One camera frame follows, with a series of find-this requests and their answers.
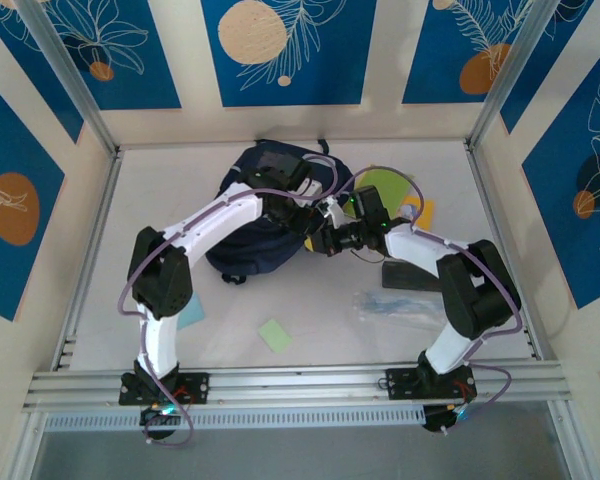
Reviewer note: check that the green notebook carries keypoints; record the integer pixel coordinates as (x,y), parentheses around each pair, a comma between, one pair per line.
(390,182)

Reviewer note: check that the clear bag of pens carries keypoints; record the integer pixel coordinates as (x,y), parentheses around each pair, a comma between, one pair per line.
(390,307)

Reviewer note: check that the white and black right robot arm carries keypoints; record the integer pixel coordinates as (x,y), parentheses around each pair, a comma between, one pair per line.
(447,350)

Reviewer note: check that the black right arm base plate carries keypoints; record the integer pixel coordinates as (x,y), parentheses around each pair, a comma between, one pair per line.
(402,382)

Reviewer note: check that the navy blue student backpack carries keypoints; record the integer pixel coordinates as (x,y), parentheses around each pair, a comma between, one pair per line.
(250,260)

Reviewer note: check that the green sticky note pad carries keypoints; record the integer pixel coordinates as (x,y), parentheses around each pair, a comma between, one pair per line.
(276,336)

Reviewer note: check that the aluminium corner post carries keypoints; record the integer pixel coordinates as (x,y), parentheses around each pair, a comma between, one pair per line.
(65,65)
(510,70)

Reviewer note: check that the black right base connector box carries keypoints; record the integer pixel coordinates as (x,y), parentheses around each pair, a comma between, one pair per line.
(440,420)

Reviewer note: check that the aluminium side rail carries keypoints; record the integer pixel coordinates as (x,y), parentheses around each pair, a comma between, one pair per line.
(488,200)
(90,260)

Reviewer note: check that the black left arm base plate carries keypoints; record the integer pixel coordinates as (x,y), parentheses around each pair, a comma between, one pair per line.
(197,387)

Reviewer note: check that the blue sticky note pad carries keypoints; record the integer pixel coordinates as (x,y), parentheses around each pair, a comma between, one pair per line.
(193,312)

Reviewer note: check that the aluminium cross rail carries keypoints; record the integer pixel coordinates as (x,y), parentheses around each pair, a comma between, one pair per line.
(300,382)

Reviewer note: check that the black left base connector box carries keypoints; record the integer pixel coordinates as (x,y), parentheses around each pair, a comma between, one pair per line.
(157,422)

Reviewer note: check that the black pencil case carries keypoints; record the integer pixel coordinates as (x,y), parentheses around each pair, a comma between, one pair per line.
(405,277)

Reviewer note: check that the black base connector box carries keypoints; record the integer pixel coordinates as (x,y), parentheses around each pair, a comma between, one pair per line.
(440,420)
(157,422)

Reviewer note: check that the yellow notebook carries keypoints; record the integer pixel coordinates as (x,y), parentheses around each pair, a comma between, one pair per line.
(427,215)

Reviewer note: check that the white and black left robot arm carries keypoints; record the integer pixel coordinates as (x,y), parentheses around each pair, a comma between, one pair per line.
(155,340)

